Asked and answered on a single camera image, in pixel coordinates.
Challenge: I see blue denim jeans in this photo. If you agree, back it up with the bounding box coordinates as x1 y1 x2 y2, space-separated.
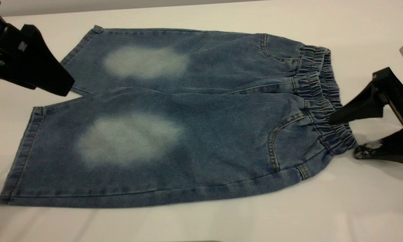
0 25 358 208

